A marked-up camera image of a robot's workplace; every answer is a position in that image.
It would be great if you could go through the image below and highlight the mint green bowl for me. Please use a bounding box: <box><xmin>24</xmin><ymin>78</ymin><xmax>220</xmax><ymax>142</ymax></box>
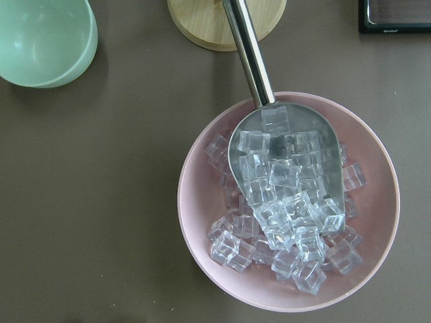
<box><xmin>1</xmin><ymin>1</ymin><xmax>98</xmax><ymax>88</ymax></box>

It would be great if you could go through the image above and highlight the round wooden stand base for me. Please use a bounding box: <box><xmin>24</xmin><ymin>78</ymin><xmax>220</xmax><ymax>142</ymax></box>
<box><xmin>167</xmin><ymin>0</ymin><xmax>288</xmax><ymax>52</ymax></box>

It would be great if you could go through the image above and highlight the black framed device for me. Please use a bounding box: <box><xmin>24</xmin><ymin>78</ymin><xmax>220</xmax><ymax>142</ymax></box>
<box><xmin>358</xmin><ymin>0</ymin><xmax>430</xmax><ymax>34</ymax></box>

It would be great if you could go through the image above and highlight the clear ice cube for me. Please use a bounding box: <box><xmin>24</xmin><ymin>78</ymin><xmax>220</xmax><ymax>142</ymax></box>
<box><xmin>269</xmin><ymin>159</ymin><xmax>302</xmax><ymax>188</ymax></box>
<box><xmin>342</xmin><ymin>162</ymin><xmax>366</xmax><ymax>192</ymax></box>
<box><xmin>327</xmin><ymin>239</ymin><xmax>363</xmax><ymax>275</ymax></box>
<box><xmin>210</xmin><ymin>230</ymin><xmax>255</xmax><ymax>273</ymax></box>
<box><xmin>292</xmin><ymin>261</ymin><xmax>327</xmax><ymax>295</ymax></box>

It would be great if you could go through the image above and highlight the pink bowl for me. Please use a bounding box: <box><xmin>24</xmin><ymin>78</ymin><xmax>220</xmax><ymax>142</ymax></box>
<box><xmin>177</xmin><ymin>91</ymin><xmax>401</xmax><ymax>312</ymax></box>

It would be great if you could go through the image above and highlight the steel ice scoop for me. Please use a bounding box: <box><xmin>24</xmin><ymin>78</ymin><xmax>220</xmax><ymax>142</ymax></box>
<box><xmin>222</xmin><ymin>0</ymin><xmax>345</xmax><ymax>211</ymax></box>

